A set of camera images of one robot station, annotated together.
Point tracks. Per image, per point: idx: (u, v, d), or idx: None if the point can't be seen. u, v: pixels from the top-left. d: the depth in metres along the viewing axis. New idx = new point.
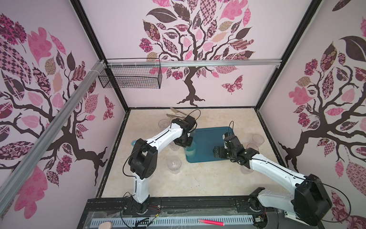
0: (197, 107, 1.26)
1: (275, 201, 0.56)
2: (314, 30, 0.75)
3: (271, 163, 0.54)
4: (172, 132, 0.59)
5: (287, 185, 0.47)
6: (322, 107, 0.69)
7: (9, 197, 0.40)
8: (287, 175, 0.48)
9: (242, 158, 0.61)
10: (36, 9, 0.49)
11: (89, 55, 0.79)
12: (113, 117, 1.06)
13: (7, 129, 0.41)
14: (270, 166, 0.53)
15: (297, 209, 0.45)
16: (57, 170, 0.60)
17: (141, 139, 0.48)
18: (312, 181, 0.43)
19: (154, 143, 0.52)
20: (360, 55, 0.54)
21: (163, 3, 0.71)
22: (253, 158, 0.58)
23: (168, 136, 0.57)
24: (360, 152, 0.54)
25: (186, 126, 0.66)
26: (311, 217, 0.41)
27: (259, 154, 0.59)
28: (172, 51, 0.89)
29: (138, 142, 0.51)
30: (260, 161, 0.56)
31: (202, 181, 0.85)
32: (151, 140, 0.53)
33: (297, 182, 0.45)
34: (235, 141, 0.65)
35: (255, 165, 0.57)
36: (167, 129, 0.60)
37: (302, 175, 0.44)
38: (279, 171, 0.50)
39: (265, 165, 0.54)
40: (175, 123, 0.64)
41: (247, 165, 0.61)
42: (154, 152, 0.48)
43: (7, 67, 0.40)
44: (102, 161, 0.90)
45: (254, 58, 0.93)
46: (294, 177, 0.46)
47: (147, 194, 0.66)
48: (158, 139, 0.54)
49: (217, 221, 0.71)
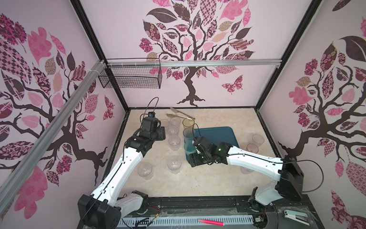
0: (197, 107, 1.26)
1: (271, 196, 0.56)
2: (314, 30, 0.75)
3: (248, 154, 0.52)
4: (127, 163, 0.47)
5: (269, 172, 0.47)
6: (322, 107, 0.69)
7: (9, 197, 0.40)
8: (268, 164, 0.47)
9: (218, 156, 0.56)
10: (35, 9, 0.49)
11: (89, 55, 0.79)
12: (113, 117, 1.06)
13: (7, 129, 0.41)
14: (249, 158, 0.50)
15: (282, 191, 0.46)
16: (57, 170, 0.60)
17: (84, 196, 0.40)
18: (290, 161, 0.45)
19: (104, 195, 0.40)
20: (360, 55, 0.54)
21: (163, 3, 0.71)
22: (229, 154, 0.54)
23: (123, 171, 0.45)
24: (360, 152, 0.54)
25: (145, 143, 0.52)
26: (295, 195, 0.44)
27: (233, 147, 0.56)
28: (172, 51, 0.89)
29: (80, 202, 0.38)
30: (238, 155, 0.53)
31: (202, 181, 0.85)
32: (99, 192, 0.40)
33: (279, 168, 0.45)
34: (204, 142, 0.60)
35: (233, 161, 0.54)
36: (119, 161, 0.47)
37: (279, 159, 0.47)
38: (259, 161, 0.48)
39: (244, 158, 0.51)
40: (129, 148, 0.50)
41: (224, 161, 0.57)
42: (107, 207, 0.38)
43: (7, 67, 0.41)
44: (102, 161, 0.90)
45: (254, 58, 0.93)
46: (274, 163, 0.46)
47: (141, 198, 0.64)
48: (109, 185, 0.42)
49: (217, 221, 0.71)
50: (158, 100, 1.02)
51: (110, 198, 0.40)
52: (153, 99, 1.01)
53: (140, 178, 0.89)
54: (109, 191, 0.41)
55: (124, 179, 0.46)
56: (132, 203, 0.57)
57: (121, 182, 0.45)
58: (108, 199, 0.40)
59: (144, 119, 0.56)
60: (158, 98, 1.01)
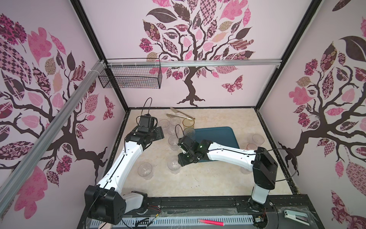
0: (197, 107, 1.26)
1: (262, 192, 0.57)
2: (314, 30, 0.75)
3: (226, 149, 0.55)
4: (130, 155, 0.49)
5: (244, 164, 0.50)
6: (322, 107, 0.69)
7: (9, 197, 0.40)
8: (242, 156, 0.50)
9: (199, 153, 0.59)
10: (35, 9, 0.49)
11: (89, 55, 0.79)
12: (113, 117, 1.06)
13: (7, 129, 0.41)
14: (227, 152, 0.53)
15: (258, 181, 0.49)
16: (57, 170, 0.60)
17: (90, 186, 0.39)
18: (261, 152, 0.48)
19: (110, 183, 0.41)
20: (360, 55, 0.54)
21: (163, 3, 0.71)
22: (208, 150, 0.57)
23: (126, 162, 0.47)
24: (360, 152, 0.54)
25: (144, 137, 0.55)
26: (269, 184, 0.47)
27: (213, 143, 0.59)
28: (172, 51, 0.89)
29: (87, 192, 0.39)
30: (216, 150, 0.56)
31: (202, 181, 0.85)
32: (105, 182, 0.42)
33: (251, 159, 0.48)
34: (187, 141, 0.63)
35: (213, 156, 0.57)
36: (121, 153, 0.49)
37: (253, 150, 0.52)
38: (235, 154, 0.52)
39: (222, 152, 0.54)
40: (129, 141, 0.53)
41: (207, 158, 0.60)
42: (115, 193, 0.39)
43: (7, 67, 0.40)
44: (102, 161, 0.90)
45: (254, 58, 0.93)
46: (248, 155, 0.49)
47: (141, 196, 0.64)
48: (114, 175, 0.43)
49: (217, 221, 0.71)
50: (152, 100, 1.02)
51: (116, 186, 0.42)
52: (147, 100, 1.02)
53: (140, 178, 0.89)
54: (116, 180, 0.42)
55: (127, 171, 0.47)
56: (135, 199, 0.59)
57: (126, 172, 0.47)
58: (115, 187, 0.41)
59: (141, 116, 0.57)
60: (152, 99, 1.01)
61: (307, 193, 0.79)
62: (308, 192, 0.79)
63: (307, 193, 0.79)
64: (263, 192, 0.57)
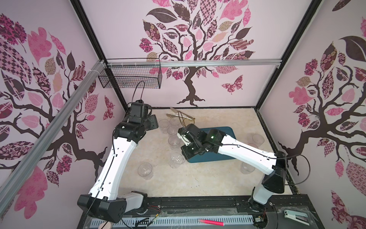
0: (197, 107, 1.26)
1: (266, 192, 0.56)
2: (314, 30, 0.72)
3: (243, 146, 0.48)
4: (120, 156, 0.43)
5: (261, 167, 0.46)
6: (322, 107, 0.69)
7: (8, 198, 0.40)
8: (262, 158, 0.45)
9: (209, 144, 0.50)
10: (35, 9, 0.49)
11: (89, 55, 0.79)
12: (113, 117, 1.06)
13: (7, 129, 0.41)
14: (245, 150, 0.47)
15: (267, 183, 0.48)
16: (57, 170, 0.60)
17: (82, 196, 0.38)
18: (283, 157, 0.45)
19: (102, 192, 0.38)
20: (360, 55, 0.54)
21: (163, 3, 0.71)
22: (222, 144, 0.49)
23: (117, 164, 0.42)
24: (360, 152, 0.54)
25: (136, 129, 0.47)
26: (279, 190, 0.46)
27: (225, 137, 0.51)
28: (172, 51, 0.89)
29: (80, 202, 0.37)
30: (231, 145, 0.49)
31: (202, 181, 0.85)
32: (96, 191, 0.38)
33: (272, 163, 0.44)
34: (193, 130, 0.54)
35: (224, 150, 0.50)
36: (111, 154, 0.43)
37: (273, 154, 0.46)
38: (254, 154, 0.46)
39: (238, 150, 0.48)
40: (119, 138, 0.45)
41: (214, 150, 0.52)
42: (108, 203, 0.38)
43: (7, 67, 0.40)
44: (102, 161, 0.90)
45: (254, 58, 0.93)
46: (269, 159, 0.45)
47: (141, 197, 0.64)
48: (106, 182, 0.39)
49: (217, 221, 0.71)
50: (149, 94, 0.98)
51: (110, 195, 0.39)
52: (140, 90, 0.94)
53: (140, 178, 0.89)
54: (107, 188, 0.39)
55: (119, 172, 0.43)
56: (134, 198, 0.59)
57: (118, 176, 0.43)
58: (108, 195, 0.38)
59: (133, 104, 0.51)
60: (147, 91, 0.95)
61: (307, 193, 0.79)
62: (308, 192, 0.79)
63: (307, 193, 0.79)
64: (266, 192, 0.56)
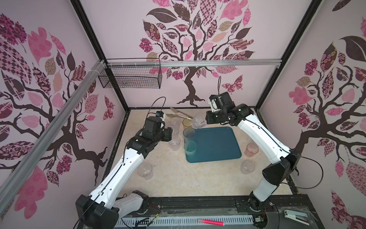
0: (197, 107, 1.26)
1: (266, 189, 0.58)
2: (314, 30, 0.75)
3: (263, 129, 0.49)
4: (127, 166, 0.45)
5: (269, 153, 0.48)
6: (322, 107, 0.69)
7: (9, 198, 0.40)
8: (275, 146, 0.47)
9: (233, 114, 0.53)
10: (35, 9, 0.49)
11: (89, 55, 0.84)
12: (113, 117, 1.06)
13: (7, 129, 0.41)
14: (263, 132, 0.49)
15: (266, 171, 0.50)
16: (57, 170, 0.60)
17: (82, 196, 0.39)
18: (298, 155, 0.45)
19: (101, 197, 0.39)
20: (360, 54, 0.54)
21: (163, 3, 0.71)
22: (245, 119, 0.51)
23: (122, 173, 0.44)
24: (360, 152, 0.54)
25: (147, 144, 0.51)
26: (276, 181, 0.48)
27: (252, 116, 0.52)
28: (172, 51, 0.89)
29: (78, 202, 0.38)
30: (253, 124, 0.50)
31: (202, 181, 0.85)
32: (97, 193, 0.40)
33: (282, 154, 0.45)
34: (226, 98, 0.57)
35: (244, 126, 0.53)
36: (119, 163, 0.46)
37: (288, 148, 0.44)
38: (269, 140, 0.48)
39: (257, 129, 0.49)
40: (130, 149, 0.49)
41: (235, 124, 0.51)
42: (104, 209, 0.39)
43: (7, 67, 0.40)
44: (102, 161, 0.90)
45: (254, 58, 0.93)
46: (281, 149, 0.46)
47: (140, 199, 0.64)
48: (107, 187, 0.41)
49: (217, 221, 0.71)
50: (150, 94, 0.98)
51: (107, 201, 0.40)
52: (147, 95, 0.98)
53: (140, 178, 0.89)
54: (107, 193, 0.40)
55: (123, 181, 0.45)
56: (131, 203, 0.57)
57: (121, 184, 0.44)
58: (106, 202, 0.39)
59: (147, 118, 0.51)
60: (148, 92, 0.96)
61: (307, 193, 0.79)
62: (308, 192, 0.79)
63: (308, 193, 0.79)
64: (268, 190, 0.57)
